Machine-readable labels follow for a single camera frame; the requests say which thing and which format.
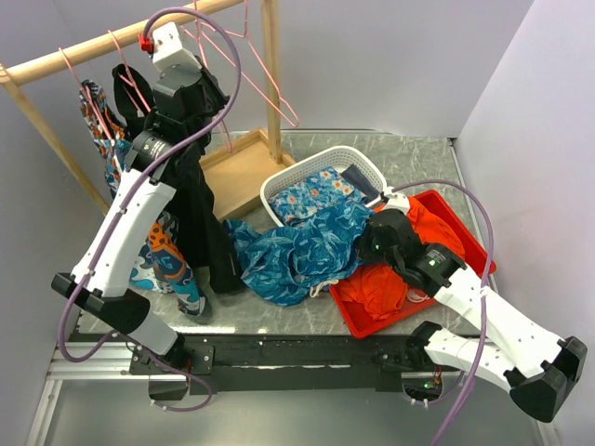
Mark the red plastic tray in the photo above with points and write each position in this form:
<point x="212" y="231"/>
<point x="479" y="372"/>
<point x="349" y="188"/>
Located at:
<point x="362" y="325"/>

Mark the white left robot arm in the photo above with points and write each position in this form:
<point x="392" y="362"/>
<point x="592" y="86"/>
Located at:
<point x="163" y="202"/>

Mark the empty pink wire hanger rear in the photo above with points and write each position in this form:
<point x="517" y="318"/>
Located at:
<point x="281" y="107"/>

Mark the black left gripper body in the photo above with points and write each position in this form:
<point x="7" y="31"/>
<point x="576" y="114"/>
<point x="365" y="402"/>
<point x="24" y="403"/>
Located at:
<point x="216" y="98"/>

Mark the pink wire hanger front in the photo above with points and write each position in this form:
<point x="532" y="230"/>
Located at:
<point x="201" y="38"/>

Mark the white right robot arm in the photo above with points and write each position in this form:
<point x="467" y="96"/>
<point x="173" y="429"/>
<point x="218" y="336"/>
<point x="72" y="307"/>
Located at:
<point x="538" y="368"/>

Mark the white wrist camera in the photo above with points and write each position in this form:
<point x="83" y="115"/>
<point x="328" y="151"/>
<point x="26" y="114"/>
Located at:
<point x="395" y="200"/>
<point x="172" y="46"/>

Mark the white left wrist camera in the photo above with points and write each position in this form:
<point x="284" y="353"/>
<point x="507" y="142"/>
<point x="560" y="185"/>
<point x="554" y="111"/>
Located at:
<point x="172" y="46"/>

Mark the pink wire hanger far left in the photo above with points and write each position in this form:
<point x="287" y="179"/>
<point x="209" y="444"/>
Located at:
<point x="87" y="93"/>

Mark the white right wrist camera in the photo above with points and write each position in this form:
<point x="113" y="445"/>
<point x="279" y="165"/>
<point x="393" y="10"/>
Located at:
<point x="395" y="200"/>

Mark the orange blue patterned shorts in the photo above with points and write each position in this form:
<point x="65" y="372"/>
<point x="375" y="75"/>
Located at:
<point x="159" y="266"/>

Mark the white perforated plastic basket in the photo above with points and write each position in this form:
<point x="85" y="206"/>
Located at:
<point x="339" y="157"/>

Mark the pink wire hanger with black shorts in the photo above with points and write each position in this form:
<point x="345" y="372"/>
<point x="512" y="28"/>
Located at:
<point x="141" y="104"/>

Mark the dark navy folded garment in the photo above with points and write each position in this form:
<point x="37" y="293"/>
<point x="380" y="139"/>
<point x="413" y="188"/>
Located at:
<point x="359" y="181"/>

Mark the blue floral shorts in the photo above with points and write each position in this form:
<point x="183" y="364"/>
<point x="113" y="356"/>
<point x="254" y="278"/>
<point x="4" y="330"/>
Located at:
<point x="320" y="190"/>

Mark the black sport shorts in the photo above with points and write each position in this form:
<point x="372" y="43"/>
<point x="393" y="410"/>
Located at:
<point x="202" y="240"/>

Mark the blue shark print shorts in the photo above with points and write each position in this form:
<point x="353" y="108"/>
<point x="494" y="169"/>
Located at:
<point x="285" y="264"/>

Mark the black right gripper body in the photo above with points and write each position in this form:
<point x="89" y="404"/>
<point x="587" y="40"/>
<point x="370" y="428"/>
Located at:
<point x="369" y="250"/>

